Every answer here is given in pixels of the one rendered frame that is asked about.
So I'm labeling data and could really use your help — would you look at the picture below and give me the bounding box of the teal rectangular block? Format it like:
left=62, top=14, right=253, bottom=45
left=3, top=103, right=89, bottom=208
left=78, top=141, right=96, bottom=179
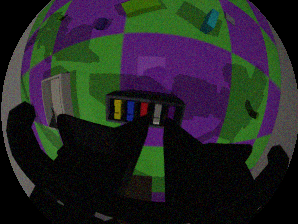
left=200, top=8, right=220, bottom=35

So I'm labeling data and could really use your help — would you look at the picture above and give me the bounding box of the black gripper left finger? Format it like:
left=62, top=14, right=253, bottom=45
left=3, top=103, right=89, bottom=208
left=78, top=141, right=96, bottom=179
left=57, top=113, right=150, bottom=196

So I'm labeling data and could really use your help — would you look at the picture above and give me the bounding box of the green rectangular block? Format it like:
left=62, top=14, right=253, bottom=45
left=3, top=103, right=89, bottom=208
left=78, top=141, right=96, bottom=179
left=121, top=0, right=161, bottom=18
left=57, top=15, right=65, bottom=22

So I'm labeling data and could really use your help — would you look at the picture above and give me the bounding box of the white fuse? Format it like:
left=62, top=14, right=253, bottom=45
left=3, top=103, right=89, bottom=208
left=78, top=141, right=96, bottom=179
left=153, top=104, right=162, bottom=124

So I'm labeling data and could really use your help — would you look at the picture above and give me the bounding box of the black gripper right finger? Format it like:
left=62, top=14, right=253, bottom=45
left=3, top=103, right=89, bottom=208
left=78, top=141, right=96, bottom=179
left=162, top=117, right=253, bottom=202

